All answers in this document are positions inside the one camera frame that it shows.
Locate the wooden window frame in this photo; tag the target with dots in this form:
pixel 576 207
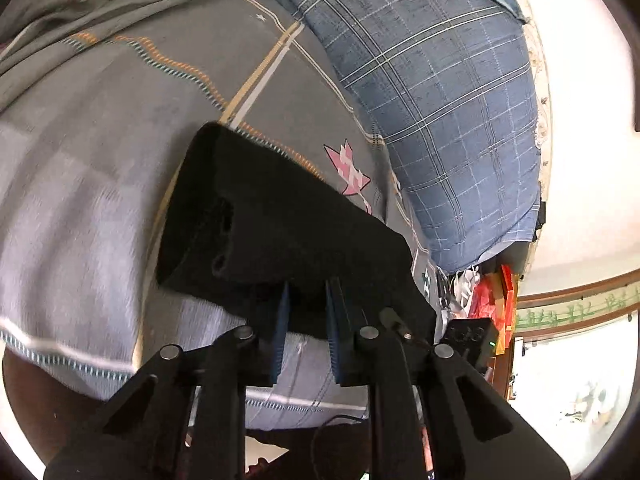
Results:
pixel 575 310

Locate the black pants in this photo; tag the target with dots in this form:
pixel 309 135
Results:
pixel 280 220

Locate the grey plaid star bedsheet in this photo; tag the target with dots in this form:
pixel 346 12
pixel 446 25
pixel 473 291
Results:
pixel 75 185

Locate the red packets pile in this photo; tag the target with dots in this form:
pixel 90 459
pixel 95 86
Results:
pixel 505 300

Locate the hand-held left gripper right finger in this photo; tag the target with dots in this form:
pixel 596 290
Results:
pixel 339 330

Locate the white plastic bag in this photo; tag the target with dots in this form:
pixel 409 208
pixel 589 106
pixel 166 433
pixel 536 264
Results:
pixel 465 285

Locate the brown bed frame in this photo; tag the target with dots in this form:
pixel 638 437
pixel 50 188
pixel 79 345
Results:
pixel 50 410

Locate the blue plaid pillow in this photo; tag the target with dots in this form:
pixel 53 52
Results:
pixel 425 110

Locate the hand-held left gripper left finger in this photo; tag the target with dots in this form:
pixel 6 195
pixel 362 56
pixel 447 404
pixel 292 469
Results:
pixel 281 330

